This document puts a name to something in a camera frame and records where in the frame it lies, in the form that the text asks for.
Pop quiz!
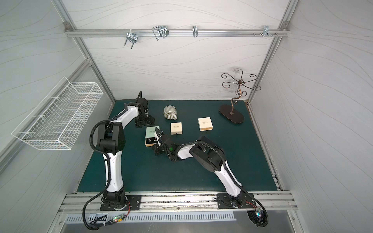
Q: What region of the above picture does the small cream jewelry box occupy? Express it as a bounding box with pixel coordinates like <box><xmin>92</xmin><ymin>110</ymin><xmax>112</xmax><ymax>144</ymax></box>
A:
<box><xmin>171</xmin><ymin>122</ymin><xmax>183</xmax><ymax>135</ymax></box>

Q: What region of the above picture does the mint green jewelry box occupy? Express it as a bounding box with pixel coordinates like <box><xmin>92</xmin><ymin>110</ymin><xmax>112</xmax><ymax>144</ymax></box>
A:
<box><xmin>145</xmin><ymin>126</ymin><xmax>160</xmax><ymax>147</ymax></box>

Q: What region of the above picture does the right black cable loop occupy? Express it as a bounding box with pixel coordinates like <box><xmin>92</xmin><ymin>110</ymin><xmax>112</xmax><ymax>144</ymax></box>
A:
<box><xmin>247</xmin><ymin>190</ymin><xmax>269</xmax><ymax>228</ymax></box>

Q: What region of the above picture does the metal clamp hook left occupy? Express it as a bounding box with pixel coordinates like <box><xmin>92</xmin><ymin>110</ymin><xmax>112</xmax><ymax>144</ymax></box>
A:
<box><xmin>124</xmin><ymin>31</ymin><xmax>138</xmax><ymax>49</ymax></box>

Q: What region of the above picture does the metal clamp hook right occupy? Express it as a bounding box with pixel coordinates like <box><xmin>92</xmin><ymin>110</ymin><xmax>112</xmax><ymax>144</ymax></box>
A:
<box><xmin>253</xmin><ymin>26</ymin><xmax>278</xmax><ymax>37</ymax></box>

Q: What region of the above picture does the grey ribbed ceramic cup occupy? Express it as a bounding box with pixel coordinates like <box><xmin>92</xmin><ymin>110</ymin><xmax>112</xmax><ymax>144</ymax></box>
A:
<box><xmin>163</xmin><ymin>105</ymin><xmax>178</xmax><ymax>120</ymax></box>

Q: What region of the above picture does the dark green table mat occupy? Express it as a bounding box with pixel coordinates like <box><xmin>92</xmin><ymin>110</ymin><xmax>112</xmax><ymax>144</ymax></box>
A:
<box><xmin>77</xmin><ymin>99</ymin><xmax>277</xmax><ymax>193</ymax></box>

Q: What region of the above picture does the left black cable bundle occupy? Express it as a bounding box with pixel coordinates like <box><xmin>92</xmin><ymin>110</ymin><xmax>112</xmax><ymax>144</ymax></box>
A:
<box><xmin>82</xmin><ymin>189</ymin><xmax>132</xmax><ymax>231</ymax></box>

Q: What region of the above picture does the metal clamp hook small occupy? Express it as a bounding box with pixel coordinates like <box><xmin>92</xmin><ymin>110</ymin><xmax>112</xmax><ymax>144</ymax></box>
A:
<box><xmin>192</xmin><ymin>26</ymin><xmax>198</xmax><ymax>38</ymax></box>

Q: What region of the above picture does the large cream jewelry box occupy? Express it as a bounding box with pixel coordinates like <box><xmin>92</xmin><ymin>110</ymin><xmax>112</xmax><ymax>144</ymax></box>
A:
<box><xmin>198</xmin><ymin>117</ymin><xmax>213</xmax><ymax>132</ymax></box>

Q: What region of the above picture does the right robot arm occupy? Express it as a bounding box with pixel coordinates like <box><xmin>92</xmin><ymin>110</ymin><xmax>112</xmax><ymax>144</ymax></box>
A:
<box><xmin>153</xmin><ymin>128</ymin><xmax>248</xmax><ymax>208</ymax></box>

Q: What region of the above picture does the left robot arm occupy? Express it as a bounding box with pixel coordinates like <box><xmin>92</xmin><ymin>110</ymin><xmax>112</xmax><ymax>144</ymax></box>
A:
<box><xmin>89</xmin><ymin>93</ymin><xmax>155</xmax><ymax>206</ymax></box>

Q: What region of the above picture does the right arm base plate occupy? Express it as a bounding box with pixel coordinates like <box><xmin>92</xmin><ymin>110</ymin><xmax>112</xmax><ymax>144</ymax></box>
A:
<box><xmin>213</xmin><ymin>193</ymin><xmax>258</xmax><ymax>209</ymax></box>

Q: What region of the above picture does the aluminium crossbar rail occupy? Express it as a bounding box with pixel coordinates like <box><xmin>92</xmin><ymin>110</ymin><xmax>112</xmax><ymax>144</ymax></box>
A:
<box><xmin>65</xmin><ymin>28</ymin><xmax>290</xmax><ymax>38</ymax></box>

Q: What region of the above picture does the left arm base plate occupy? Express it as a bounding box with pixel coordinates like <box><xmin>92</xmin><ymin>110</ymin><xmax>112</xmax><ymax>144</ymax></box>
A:
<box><xmin>100</xmin><ymin>194</ymin><xmax>142</xmax><ymax>211</ymax></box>

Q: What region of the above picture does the metal clamp hook middle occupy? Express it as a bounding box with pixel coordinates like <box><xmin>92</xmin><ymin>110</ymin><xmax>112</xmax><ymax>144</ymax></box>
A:
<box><xmin>152</xmin><ymin>25</ymin><xmax>170</xmax><ymax>41</ymax></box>

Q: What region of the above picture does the white wire basket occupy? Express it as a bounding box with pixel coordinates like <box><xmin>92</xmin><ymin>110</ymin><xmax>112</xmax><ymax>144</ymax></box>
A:
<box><xmin>11</xmin><ymin>77</ymin><xmax>103</xmax><ymax>150</ymax></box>

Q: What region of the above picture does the white slotted cable duct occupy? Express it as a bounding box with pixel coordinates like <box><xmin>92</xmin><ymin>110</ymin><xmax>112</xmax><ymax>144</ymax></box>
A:
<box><xmin>65</xmin><ymin>211</ymin><xmax>237</xmax><ymax>224</ymax></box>

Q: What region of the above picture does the aluminium front rail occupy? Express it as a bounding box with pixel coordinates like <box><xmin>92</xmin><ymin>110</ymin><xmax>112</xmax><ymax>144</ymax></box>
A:
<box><xmin>58</xmin><ymin>191</ymin><xmax>298</xmax><ymax>214</ymax></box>

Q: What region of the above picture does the black metal jewelry stand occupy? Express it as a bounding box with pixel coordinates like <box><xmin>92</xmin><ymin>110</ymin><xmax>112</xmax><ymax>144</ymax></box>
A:
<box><xmin>219</xmin><ymin>68</ymin><xmax>262</xmax><ymax>124</ymax></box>

